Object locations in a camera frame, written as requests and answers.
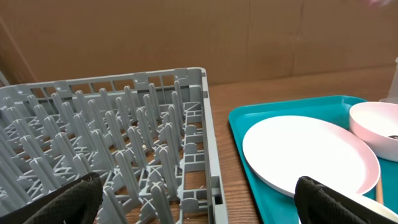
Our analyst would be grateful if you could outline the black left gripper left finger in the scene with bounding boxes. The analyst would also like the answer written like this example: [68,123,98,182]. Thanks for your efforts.
[1,172,103,224]

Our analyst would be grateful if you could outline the pink white bowl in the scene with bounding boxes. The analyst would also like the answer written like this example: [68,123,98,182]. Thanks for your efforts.
[349,101,397,162]

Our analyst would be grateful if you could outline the white pink round plate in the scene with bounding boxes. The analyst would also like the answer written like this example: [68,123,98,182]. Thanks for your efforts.
[243,115,381,197]

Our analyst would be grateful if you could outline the teal plastic tray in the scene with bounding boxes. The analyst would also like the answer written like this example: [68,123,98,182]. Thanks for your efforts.
[228,95,397,223]

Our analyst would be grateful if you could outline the clear plastic bin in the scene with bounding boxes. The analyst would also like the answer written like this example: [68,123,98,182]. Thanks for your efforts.
[379,58,398,104]

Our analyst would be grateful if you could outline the grey plastic dish rack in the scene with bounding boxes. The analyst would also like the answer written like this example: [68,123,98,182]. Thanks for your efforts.
[1,67,228,223]

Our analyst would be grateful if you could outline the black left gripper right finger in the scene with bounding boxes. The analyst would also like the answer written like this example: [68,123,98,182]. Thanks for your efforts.
[294,176,397,224]

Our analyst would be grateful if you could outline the wooden chopstick left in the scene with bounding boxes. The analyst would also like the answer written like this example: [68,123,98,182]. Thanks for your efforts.
[375,176,384,205]

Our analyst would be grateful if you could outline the white paper cup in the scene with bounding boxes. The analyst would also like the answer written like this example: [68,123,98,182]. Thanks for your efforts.
[356,195,397,223]

